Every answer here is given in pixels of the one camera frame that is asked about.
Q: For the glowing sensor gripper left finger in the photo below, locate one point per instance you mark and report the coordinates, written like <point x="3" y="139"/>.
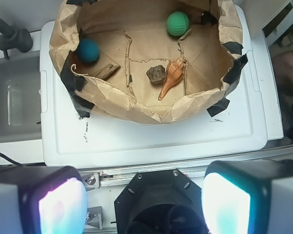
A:
<point x="42" y="200"/>

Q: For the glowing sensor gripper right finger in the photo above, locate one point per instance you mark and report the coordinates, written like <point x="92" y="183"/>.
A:
<point x="249" y="197"/>

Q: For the blue felt ball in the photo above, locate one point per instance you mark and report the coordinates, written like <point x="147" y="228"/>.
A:
<point x="87" y="51"/>

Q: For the green knitted ball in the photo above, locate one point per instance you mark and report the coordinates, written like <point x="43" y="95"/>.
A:
<point x="177" y="23"/>

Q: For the white plastic bin lid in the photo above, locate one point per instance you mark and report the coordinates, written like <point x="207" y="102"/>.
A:
<point x="99" y="141"/>

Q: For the grey sink basin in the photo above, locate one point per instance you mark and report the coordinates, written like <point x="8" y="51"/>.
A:
<point x="20" y="100"/>

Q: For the brown wood piece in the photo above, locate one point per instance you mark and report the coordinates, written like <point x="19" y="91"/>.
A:
<point x="106" y="71"/>

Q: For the orange spiral seashell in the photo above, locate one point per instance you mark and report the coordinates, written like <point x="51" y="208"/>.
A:
<point x="174" y="75"/>

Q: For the brown rock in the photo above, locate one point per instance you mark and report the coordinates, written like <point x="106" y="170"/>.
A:
<point x="156" y="75"/>

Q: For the dark grey faucet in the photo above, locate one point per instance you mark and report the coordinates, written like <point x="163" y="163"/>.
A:
<point x="14" y="38"/>

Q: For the brown paper bag liner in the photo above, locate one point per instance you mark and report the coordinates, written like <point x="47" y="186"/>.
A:
<point x="133" y="34"/>

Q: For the black octagonal mount plate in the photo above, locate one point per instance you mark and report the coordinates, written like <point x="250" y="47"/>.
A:
<point x="160" y="202"/>

